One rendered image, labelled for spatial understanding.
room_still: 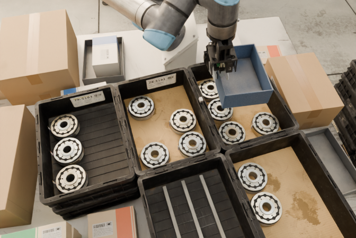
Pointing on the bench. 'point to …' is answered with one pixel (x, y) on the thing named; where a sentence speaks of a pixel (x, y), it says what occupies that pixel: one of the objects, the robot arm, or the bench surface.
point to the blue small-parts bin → (245, 80)
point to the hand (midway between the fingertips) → (217, 73)
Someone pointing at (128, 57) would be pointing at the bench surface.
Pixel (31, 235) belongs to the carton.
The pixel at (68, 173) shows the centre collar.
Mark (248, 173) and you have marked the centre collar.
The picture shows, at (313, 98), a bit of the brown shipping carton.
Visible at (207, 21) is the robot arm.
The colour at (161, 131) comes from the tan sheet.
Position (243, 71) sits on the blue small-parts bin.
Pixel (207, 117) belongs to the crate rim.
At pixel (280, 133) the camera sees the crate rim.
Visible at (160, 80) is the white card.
